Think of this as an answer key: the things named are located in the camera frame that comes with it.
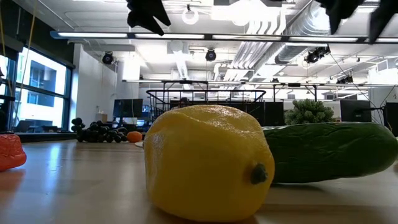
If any white ceiling ring fixture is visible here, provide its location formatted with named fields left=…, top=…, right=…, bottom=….
left=182, top=7, right=200, bottom=26

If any black office partition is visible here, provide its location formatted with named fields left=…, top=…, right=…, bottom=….
left=264, top=101, right=284, bottom=127

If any red chili pepper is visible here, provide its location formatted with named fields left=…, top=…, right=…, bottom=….
left=0, top=133, right=27, bottom=172

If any green cucumber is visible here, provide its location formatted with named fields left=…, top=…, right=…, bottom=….
left=262, top=121, right=398, bottom=184

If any yellow lemon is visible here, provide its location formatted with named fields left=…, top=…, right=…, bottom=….
left=143, top=104, right=276, bottom=222

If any black aluminium table frame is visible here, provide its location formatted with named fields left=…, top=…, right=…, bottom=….
left=15, top=132, right=77, bottom=143

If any large office window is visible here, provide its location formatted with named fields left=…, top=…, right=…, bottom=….
left=0, top=46, right=75, bottom=133

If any yellow cable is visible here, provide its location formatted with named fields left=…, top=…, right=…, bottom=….
left=11, top=0, right=38, bottom=103

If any small orange tangerine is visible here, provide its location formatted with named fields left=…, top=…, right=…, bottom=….
left=126, top=131, right=143, bottom=144

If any long ceiling light bar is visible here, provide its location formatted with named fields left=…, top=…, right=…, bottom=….
left=49, top=30, right=398, bottom=44

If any dark grape bunch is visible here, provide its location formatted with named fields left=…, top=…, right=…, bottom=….
left=70, top=117, right=129, bottom=144

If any silver ventilation duct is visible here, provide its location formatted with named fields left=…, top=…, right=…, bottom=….
left=275, top=0, right=332, bottom=65

